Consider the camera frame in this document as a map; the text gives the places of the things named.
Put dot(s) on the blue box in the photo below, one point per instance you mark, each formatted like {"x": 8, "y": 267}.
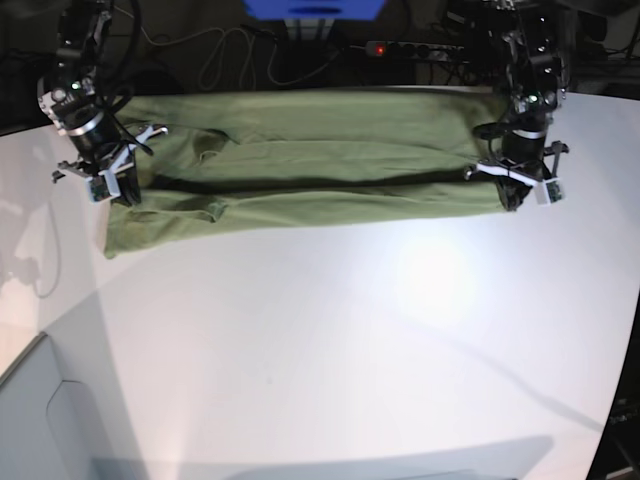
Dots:
{"x": 365, "y": 10}

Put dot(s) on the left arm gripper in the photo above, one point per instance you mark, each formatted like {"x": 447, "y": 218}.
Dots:
{"x": 521, "y": 163}

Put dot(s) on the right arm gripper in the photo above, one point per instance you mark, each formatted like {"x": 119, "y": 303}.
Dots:
{"x": 106, "y": 150}

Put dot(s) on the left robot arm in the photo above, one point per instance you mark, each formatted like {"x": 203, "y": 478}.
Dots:
{"x": 518, "y": 42}

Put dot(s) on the green T-shirt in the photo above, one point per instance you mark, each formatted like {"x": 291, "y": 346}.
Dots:
{"x": 235, "y": 162}

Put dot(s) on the black power strip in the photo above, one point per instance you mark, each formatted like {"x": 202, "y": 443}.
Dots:
{"x": 425, "y": 52}

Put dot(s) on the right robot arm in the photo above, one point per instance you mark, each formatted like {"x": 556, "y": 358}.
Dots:
{"x": 78, "y": 63}

